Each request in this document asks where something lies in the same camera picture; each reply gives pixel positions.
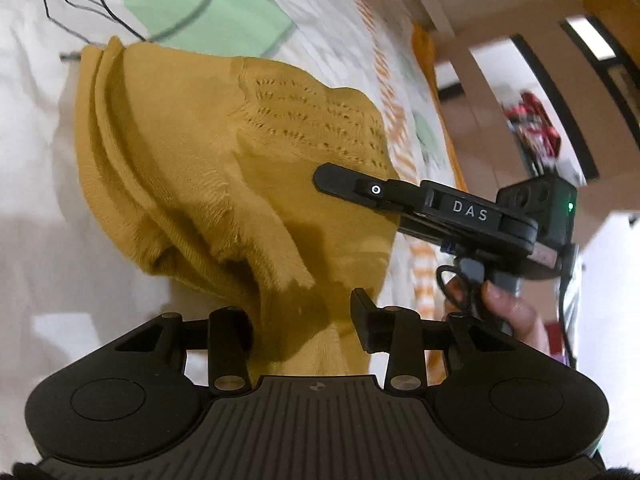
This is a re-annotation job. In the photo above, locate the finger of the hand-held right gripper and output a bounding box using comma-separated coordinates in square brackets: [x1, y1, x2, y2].
[314, 163, 427, 211]

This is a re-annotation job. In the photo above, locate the red clothing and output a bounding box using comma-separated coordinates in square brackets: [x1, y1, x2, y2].
[504, 90, 564, 162]

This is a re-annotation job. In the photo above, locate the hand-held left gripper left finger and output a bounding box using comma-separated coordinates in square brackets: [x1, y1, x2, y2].
[114, 305, 252, 395]

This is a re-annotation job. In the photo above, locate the white leaf-print duvet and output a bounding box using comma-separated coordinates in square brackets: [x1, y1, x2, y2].
[0, 0, 468, 461]

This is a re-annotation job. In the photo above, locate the person's right hand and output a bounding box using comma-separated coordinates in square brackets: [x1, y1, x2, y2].
[444, 279, 552, 352]

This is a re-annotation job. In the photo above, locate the black cable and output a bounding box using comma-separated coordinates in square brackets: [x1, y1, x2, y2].
[436, 255, 487, 319]

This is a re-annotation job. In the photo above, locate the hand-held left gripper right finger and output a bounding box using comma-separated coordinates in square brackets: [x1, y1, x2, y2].
[350, 287, 501, 394]

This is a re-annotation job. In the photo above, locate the mustard yellow knitted sweater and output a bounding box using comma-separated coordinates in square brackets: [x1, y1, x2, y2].
[74, 36, 393, 377]

